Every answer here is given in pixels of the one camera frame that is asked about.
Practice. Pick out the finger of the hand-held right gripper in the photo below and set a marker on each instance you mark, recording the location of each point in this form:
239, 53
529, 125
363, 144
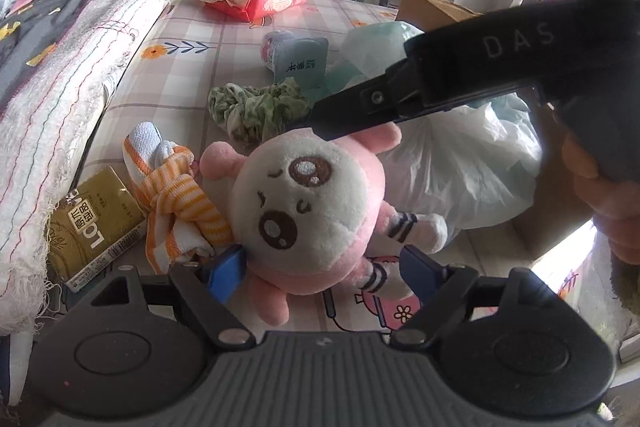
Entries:
355, 109

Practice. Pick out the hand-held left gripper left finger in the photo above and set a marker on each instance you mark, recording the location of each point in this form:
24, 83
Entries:
225, 274

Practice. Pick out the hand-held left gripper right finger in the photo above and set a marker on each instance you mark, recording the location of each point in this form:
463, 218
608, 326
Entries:
417, 269

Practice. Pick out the pale blue soft pack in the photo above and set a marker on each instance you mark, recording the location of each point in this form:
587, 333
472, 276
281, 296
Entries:
300, 59

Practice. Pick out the orange striped towel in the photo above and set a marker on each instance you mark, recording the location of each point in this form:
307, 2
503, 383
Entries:
175, 202

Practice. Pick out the pink white plush toy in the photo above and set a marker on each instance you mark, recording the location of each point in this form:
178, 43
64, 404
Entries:
300, 207

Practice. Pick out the large cardboard box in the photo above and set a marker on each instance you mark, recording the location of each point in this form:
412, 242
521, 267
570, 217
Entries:
435, 9

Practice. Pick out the gold box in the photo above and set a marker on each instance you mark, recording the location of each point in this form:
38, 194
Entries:
95, 222

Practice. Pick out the person's right hand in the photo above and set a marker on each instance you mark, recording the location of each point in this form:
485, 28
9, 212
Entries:
600, 207

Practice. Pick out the white green plastic bag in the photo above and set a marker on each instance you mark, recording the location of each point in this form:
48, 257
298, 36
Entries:
450, 167

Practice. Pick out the checked cartoon sheet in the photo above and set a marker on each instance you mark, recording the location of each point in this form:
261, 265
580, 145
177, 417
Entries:
200, 72

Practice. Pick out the white quilted blanket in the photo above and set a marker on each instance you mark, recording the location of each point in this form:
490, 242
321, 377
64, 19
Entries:
75, 82

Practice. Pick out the grey yellow print bedsheet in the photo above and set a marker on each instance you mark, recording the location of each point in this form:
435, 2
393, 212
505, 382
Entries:
50, 17

